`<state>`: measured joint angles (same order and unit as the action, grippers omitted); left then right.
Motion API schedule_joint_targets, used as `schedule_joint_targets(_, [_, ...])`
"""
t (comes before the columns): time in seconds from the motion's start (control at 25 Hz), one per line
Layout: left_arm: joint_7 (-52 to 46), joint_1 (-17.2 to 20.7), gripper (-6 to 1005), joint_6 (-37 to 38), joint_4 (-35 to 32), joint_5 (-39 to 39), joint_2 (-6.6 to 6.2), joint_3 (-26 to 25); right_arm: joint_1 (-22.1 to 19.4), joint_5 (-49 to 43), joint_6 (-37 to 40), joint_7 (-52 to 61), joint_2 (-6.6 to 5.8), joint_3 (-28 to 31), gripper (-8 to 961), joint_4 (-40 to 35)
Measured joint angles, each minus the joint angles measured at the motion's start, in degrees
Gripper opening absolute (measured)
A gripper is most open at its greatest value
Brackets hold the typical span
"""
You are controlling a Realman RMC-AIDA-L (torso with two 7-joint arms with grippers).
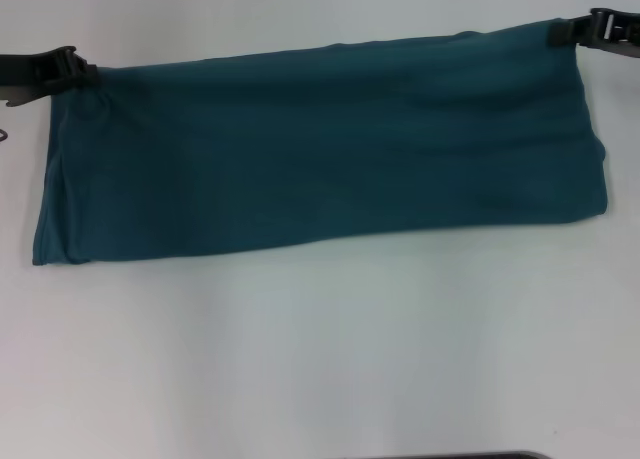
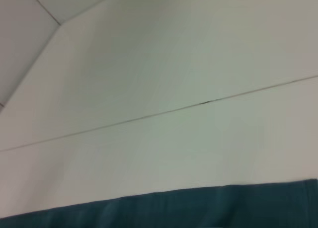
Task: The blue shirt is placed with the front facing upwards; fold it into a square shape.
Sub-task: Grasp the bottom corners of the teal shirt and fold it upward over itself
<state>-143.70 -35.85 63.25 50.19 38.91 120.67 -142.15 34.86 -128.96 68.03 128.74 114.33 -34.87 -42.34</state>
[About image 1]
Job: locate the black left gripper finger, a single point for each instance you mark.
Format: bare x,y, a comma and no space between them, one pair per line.
86,71

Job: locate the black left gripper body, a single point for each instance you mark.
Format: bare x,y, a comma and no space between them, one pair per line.
30,76

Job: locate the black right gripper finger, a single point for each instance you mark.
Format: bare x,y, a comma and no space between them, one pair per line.
565,34

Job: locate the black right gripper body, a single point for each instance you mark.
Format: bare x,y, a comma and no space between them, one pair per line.
620,31

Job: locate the teal t-shirt with white print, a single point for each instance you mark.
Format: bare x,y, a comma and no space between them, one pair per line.
325,154

